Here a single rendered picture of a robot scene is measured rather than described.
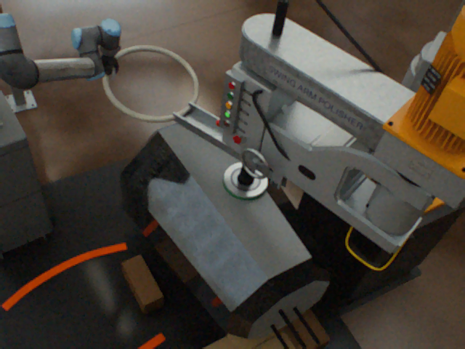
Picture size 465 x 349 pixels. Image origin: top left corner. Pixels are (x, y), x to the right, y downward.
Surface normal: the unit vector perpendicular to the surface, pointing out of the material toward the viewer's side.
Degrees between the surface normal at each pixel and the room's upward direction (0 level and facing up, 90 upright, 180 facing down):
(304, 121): 4
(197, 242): 45
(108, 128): 0
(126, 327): 0
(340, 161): 90
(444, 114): 90
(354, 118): 90
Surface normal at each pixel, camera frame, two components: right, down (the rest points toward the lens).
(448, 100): -0.66, 0.53
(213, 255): -0.50, -0.19
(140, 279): 0.11, -0.63
